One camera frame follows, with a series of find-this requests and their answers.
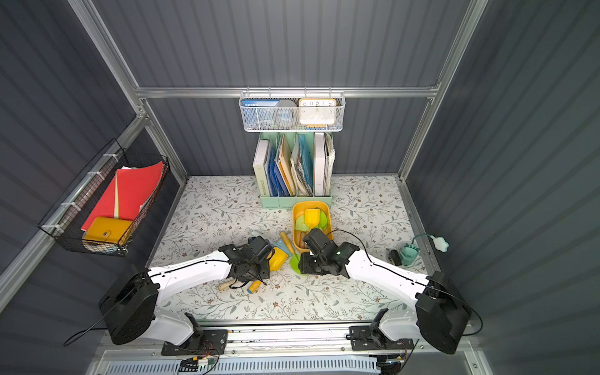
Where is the mint green file organizer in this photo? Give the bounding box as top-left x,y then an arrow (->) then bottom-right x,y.
259,132 -> 335,209

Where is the white book in organizer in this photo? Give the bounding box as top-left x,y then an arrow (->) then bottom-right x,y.
252,139 -> 270,197

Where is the grey tape roll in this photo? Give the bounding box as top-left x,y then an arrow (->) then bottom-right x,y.
273,99 -> 298,129

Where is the mint green small cup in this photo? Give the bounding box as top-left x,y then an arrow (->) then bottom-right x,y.
400,244 -> 420,267

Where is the bright green shovel yellow handle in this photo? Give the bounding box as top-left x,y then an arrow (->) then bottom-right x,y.
318,211 -> 328,231

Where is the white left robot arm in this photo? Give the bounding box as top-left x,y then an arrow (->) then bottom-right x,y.
98,236 -> 275,346

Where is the red paper folder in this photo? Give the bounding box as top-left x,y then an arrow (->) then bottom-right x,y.
81,162 -> 165,231

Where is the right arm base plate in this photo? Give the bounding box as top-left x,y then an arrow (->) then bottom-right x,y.
345,326 -> 414,352

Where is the light green trowel wooden handle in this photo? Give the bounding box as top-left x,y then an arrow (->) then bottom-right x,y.
294,215 -> 309,246

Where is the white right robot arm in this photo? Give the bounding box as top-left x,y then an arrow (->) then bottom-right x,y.
298,229 -> 473,355

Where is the floral patterned table mat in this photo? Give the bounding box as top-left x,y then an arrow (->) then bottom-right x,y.
149,176 -> 414,322

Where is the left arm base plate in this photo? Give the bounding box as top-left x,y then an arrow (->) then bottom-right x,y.
161,329 -> 229,356

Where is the white wire hanging basket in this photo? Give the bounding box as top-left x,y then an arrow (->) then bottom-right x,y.
238,91 -> 347,133

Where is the white binder in organizer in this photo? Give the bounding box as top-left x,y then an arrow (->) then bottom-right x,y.
313,132 -> 327,196

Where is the yellow alarm clock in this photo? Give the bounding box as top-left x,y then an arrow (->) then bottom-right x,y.
298,98 -> 338,127

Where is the yellow plastic storage box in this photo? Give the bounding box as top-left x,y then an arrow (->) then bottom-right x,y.
292,201 -> 333,253

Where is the black wire wall basket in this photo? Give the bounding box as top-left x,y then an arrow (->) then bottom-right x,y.
38,142 -> 170,256

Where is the blue box in basket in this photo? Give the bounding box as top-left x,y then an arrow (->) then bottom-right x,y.
239,98 -> 281,132

